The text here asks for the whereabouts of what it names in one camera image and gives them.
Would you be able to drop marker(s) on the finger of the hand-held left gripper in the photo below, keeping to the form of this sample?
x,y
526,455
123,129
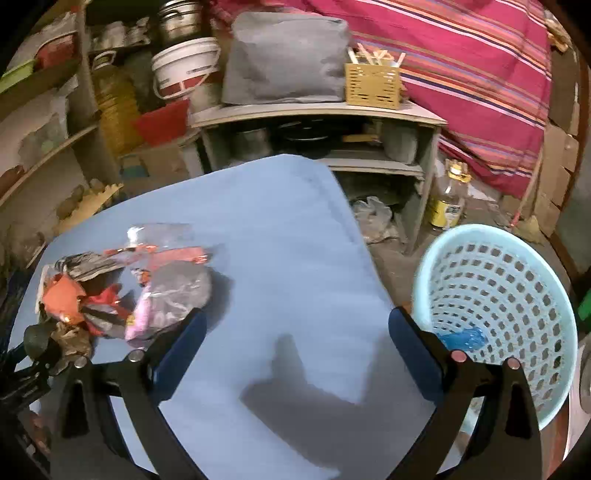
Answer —
x,y
27,376

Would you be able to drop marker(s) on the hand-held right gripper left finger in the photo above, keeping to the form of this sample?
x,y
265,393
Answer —
x,y
178,357

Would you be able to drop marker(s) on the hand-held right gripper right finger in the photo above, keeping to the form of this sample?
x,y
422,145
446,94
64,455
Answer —
x,y
418,357

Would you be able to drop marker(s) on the pink wrapper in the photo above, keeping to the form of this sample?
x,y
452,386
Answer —
x,y
141,325

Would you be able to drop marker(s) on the blue plastic wrapper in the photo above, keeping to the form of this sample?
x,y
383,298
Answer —
x,y
464,340

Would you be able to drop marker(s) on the grey translucent plastic bag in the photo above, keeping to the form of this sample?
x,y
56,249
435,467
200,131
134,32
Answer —
x,y
178,290

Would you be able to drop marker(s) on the orange red wrapper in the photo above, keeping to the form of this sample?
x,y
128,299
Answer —
x,y
62,297

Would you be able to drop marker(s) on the long red wrapper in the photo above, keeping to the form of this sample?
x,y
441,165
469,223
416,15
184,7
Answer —
x,y
178,256

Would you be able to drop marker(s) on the light blue plastic basket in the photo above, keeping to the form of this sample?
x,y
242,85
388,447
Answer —
x,y
503,295

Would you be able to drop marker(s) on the clear plastic wrapper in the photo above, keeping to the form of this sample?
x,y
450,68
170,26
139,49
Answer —
x,y
157,237

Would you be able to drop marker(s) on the dark silver wrapper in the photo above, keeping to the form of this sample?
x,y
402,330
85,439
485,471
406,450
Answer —
x,y
85,267

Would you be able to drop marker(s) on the crumpled plastic bag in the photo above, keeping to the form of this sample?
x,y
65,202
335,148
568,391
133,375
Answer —
x,y
374,219

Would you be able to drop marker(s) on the clear oil bottle yellow label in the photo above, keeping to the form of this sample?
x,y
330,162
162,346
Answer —
x,y
445,203

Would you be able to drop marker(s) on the yellow egg tray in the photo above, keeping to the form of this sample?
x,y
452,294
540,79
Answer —
x,y
90,207

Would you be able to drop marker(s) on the cardboard box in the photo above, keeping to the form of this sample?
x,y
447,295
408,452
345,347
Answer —
x,y
161,164

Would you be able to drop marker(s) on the broom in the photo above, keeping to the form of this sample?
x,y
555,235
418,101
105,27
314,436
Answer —
x,y
528,189

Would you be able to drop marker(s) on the steel pot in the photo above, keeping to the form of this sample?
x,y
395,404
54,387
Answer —
x,y
251,144

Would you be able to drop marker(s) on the black pan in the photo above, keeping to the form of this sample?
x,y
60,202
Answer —
x,y
304,136

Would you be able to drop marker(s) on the stack of cardboard boxes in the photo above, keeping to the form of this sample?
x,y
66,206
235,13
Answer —
x,y
561,147

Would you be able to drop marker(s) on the yellow oil jug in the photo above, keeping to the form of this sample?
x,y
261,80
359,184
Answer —
x,y
115,106

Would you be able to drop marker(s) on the wooden shelf cabinet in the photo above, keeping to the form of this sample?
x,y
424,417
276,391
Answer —
x,y
323,115

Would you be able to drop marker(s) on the yellow utensil basket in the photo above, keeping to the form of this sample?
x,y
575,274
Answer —
x,y
371,87

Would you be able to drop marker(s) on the red striped blanket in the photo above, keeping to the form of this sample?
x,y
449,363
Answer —
x,y
452,78

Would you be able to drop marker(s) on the white plastic bucket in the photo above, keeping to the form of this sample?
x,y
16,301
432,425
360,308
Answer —
x,y
184,64

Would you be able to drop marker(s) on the green plastic container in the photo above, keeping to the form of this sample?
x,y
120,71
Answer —
x,y
16,74

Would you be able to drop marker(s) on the bundle of wooden utensils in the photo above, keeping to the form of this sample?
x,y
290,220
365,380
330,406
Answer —
x,y
376,56

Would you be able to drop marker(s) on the grey cloth cover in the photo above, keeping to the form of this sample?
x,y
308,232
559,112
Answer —
x,y
286,60

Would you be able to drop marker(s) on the red bowl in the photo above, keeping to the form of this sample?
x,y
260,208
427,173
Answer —
x,y
55,51

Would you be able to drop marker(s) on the group of white jars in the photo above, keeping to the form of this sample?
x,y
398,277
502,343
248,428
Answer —
x,y
120,34

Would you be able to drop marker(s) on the large metal pot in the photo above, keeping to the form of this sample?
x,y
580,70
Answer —
x,y
182,23

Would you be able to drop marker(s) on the curved wall shelf unit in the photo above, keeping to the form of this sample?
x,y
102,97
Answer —
x,y
41,161

